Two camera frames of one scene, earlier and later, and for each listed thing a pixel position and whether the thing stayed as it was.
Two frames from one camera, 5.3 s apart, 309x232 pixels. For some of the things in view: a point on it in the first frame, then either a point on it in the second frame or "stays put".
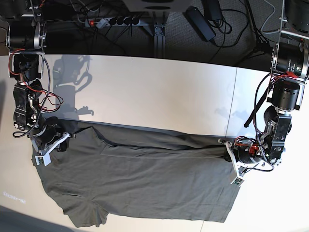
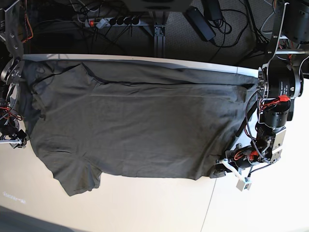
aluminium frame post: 159,41 stays put
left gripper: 48,137 to 18,140
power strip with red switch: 102,22 stays put
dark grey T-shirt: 109,167 to 164,120
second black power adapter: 212,9 stays put
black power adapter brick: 200,22 stays put
